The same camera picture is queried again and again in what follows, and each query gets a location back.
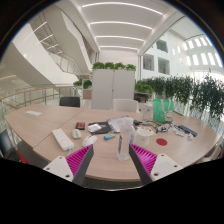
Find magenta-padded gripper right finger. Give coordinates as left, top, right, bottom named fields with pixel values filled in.
left=128, top=143, right=184, bottom=186

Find dark blue keyboard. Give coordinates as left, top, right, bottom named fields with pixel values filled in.
left=177, top=124, right=199, bottom=138

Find clear bottle with white cap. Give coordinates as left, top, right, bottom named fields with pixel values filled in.
left=142, top=100, right=154, bottom=123

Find white cup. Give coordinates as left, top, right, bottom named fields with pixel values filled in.
left=134, top=128, right=155, bottom=149

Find wooden planter with green plants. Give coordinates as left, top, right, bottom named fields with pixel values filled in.
left=73, top=79, right=93, bottom=100

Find small teal blue item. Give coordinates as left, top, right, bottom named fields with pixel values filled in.
left=103, top=133, right=117, bottom=141

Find tangle of black cables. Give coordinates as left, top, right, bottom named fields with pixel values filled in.
left=133, top=119, right=178, bottom=134

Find small white packet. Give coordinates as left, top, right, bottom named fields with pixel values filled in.
left=87, top=123, right=102, bottom=133

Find clear plastic drink bottle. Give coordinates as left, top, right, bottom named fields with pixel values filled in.
left=116, top=117, right=137, bottom=162

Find white chair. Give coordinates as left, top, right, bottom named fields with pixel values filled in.
left=112, top=98, right=139, bottom=114

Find small red black box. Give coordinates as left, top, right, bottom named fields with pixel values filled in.
left=75, top=121, right=86, bottom=131

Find black notebook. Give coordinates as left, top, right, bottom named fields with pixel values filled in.
left=87, top=121, right=114, bottom=135

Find green tote bag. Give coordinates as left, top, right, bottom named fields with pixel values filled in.
left=152, top=98, right=175, bottom=124

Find black chair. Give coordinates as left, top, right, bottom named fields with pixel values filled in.
left=59, top=96, right=81, bottom=108

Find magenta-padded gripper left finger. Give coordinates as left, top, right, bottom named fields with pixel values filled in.
left=42, top=143, right=95, bottom=188

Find green hedge plant row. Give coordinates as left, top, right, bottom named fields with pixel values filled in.
left=134, top=71, right=224, bottom=119

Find white cabinet with plants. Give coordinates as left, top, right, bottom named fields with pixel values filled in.
left=90, top=61, right=137, bottom=111

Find white paper sheet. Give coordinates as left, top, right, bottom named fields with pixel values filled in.
left=25, top=110, right=43, bottom=117

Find glass railing with wooden handrail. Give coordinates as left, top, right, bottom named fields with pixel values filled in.
left=0, top=84, right=76, bottom=111

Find ceiling light strips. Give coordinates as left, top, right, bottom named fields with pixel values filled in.
left=81, top=1, right=164, bottom=51

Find white power strip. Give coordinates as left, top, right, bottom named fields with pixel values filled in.
left=51, top=128, right=76, bottom=153

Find flat round red coaster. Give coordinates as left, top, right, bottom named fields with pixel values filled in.
left=155, top=137, right=169, bottom=147

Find small grey computer mouse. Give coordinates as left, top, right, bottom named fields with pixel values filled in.
left=71, top=128, right=83, bottom=140

